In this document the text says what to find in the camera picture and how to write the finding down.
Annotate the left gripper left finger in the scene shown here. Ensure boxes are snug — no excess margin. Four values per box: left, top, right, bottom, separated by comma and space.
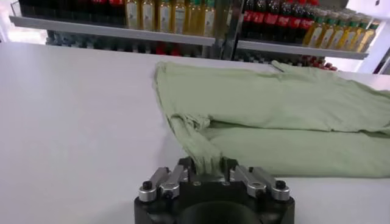
138, 156, 196, 203

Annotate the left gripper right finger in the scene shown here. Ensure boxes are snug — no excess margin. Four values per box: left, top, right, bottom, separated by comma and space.
224, 156, 290, 202

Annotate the green polo shirt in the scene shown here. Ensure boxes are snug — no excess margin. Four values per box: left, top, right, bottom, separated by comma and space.
153, 60, 390, 179

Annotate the white metal bottle shelf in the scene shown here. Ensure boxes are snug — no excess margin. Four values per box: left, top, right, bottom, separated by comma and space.
225, 0, 369, 66
9, 0, 235, 60

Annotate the yellow juice bottle green cap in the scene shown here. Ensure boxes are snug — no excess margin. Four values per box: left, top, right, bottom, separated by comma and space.
202, 0, 217, 37
188, 0, 202, 35
316, 18, 335, 49
125, 0, 140, 30
358, 21, 380, 53
349, 21, 368, 52
327, 18, 345, 50
157, 0, 172, 33
173, 0, 187, 34
338, 19, 356, 51
303, 16, 324, 48
140, 0, 155, 31

